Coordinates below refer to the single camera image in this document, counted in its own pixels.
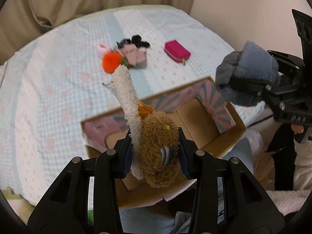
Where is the blue grey plush slipper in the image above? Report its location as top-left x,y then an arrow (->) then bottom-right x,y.
215,41 -> 280,107

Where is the brown and white plush toy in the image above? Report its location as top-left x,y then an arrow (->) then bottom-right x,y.
105,65 -> 179,188

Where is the magenta zip pouch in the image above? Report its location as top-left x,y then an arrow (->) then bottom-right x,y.
164,40 -> 191,66

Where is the pink cloth with black trim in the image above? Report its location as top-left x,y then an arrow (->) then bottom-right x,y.
113,39 -> 147,67

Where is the black scrunchie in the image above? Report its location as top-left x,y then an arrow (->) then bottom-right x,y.
131,35 -> 150,48

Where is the orange fluffy pompom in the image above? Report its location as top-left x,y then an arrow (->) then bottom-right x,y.
102,52 -> 129,74

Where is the pink fluffy scrunchie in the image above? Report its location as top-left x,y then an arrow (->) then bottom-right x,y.
96,43 -> 112,59

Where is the person's right hand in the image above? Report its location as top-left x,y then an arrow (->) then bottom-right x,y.
291,125 -> 304,134

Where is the white fleece sleeve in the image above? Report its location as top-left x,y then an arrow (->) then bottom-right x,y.
267,139 -> 311,216

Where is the cardboard box with pink flaps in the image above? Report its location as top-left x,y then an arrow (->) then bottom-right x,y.
81,78 -> 245,209

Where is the beige curtain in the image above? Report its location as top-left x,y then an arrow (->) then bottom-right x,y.
1,0 -> 193,64

